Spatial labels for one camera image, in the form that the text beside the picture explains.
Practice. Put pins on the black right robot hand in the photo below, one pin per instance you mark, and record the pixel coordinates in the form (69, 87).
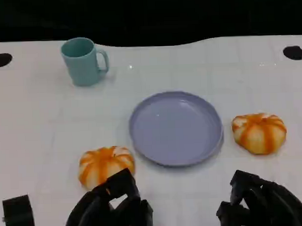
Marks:
(268, 205)

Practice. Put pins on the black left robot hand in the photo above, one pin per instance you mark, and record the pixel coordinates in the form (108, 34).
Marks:
(100, 211)

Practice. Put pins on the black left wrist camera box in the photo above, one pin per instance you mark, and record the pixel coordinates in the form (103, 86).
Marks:
(18, 214)

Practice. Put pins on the pale green mug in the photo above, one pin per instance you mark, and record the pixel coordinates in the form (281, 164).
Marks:
(80, 66)

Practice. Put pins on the lilac plate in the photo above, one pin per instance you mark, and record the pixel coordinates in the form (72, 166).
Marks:
(176, 129)

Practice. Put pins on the orange and white bread roll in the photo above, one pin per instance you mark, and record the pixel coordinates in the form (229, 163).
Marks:
(259, 134)
(100, 164)

